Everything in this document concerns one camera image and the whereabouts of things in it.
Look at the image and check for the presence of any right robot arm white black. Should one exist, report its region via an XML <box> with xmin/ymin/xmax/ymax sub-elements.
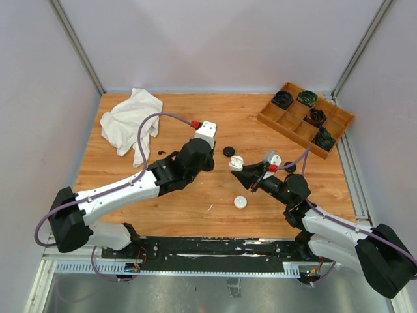
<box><xmin>229</xmin><ymin>160</ymin><xmax>416</xmax><ymax>299</ymax></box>

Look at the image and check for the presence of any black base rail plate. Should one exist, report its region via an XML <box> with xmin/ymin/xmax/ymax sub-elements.
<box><xmin>101</xmin><ymin>237</ymin><xmax>321</xmax><ymax>270</ymax></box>

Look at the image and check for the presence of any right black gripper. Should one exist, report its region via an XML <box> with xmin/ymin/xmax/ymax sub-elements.
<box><xmin>233</xmin><ymin>161</ymin><xmax>293</xmax><ymax>206</ymax></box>

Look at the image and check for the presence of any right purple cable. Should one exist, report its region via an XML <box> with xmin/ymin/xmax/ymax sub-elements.
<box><xmin>276</xmin><ymin>145</ymin><xmax>417</xmax><ymax>288</ymax></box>

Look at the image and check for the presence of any purple cable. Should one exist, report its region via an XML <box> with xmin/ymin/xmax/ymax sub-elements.
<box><xmin>34</xmin><ymin>112</ymin><xmax>196</xmax><ymax>282</ymax></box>
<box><xmin>276</xmin><ymin>145</ymin><xmax>417</xmax><ymax>288</ymax></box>

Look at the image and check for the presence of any white round charging case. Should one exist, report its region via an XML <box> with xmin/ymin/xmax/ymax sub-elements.
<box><xmin>233</xmin><ymin>196</ymin><xmax>248</xmax><ymax>209</ymax></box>
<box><xmin>228</xmin><ymin>155</ymin><xmax>244</xmax><ymax>171</ymax></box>

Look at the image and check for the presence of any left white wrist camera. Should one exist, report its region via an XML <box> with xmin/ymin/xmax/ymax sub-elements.
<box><xmin>194</xmin><ymin>121</ymin><xmax>217</xmax><ymax>147</ymax></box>

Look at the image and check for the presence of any grey slotted cable duct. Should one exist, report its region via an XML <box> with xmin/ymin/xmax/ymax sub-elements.
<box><xmin>55</xmin><ymin>261</ymin><xmax>301</xmax><ymax>278</ymax></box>

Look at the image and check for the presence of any dark red rolled item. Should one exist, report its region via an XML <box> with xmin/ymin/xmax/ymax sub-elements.
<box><xmin>304</xmin><ymin>108</ymin><xmax>326</xmax><ymax>128</ymax></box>

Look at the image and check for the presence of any white crumpled cloth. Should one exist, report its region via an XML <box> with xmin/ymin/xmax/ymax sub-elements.
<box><xmin>100</xmin><ymin>88</ymin><xmax>163</xmax><ymax>168</ymax></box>

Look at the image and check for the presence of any black round charging case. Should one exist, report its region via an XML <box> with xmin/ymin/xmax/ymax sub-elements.
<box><xmin>223</xmin><ymin>146</ymin><xmax>235</xmax><ymax>157</ymax></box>
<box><xmin>284</xmin><ymin>162</ymin><xmax>296</xmax><ymax>173</ymax></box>

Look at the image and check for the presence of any blue green rolled item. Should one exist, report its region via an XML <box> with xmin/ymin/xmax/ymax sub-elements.
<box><xmin>312</xmin><ymin>127</ymin><xmax>336</xmax><ymax>151</ymax></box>

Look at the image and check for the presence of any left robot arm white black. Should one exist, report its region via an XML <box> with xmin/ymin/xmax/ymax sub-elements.
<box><xmin>48</xmin><ymin>137</ymin><xmax>216</xmax><ymax>258</ymax></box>

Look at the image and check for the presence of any green black rolled item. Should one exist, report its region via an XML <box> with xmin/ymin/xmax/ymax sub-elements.
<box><xmin>297</xmin><ymin>90</ymin><xmax>319</xmax><ymax>108</ymax></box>

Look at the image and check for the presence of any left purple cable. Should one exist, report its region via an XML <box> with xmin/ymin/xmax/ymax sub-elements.
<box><xmin>34</xmin><ymin>112</ymin><xmax>196</xmax><ymax>282</ymax></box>

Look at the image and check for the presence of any black rolled item far left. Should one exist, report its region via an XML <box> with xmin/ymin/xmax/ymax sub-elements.
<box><xmin>271</xmin><ymin>91</ymin><xmax>293</xmax><ymax>110</ymax></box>

